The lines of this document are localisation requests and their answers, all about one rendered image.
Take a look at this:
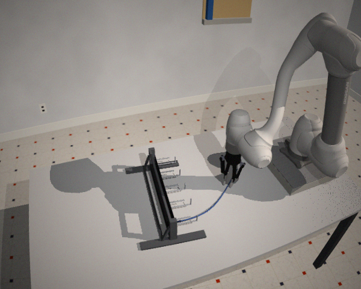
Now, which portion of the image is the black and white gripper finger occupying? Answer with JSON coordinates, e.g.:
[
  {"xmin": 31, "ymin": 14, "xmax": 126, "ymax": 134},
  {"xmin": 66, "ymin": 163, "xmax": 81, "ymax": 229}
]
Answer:
[
  {"xmin": 230, "ymin": 161, "xmax": 245, "ymax": 188},
  {"xmin": 220, "ymin": 155, "xmax": 230, "ymax": 185}
]

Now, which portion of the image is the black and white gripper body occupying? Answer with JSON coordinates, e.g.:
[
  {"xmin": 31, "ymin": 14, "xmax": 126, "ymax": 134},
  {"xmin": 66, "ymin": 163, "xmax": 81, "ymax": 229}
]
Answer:
[{"xmin": 224, "ymin": 151, "xmax": 241, "ymax": 166}]

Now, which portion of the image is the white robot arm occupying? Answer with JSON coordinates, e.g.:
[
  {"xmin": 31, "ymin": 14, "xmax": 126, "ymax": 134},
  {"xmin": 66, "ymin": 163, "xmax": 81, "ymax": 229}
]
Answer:
[{"xmin": 225, "ymin": 12, "xmax": 361, "ymax": 178}]

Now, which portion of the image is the dark grey rack with cable rings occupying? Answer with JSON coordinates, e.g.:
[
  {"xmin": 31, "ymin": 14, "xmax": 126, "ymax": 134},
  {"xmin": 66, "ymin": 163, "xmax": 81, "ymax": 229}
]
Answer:
[{"xmin": 126, "ymin": 148, "xmax": 206, "ymax": 250}]

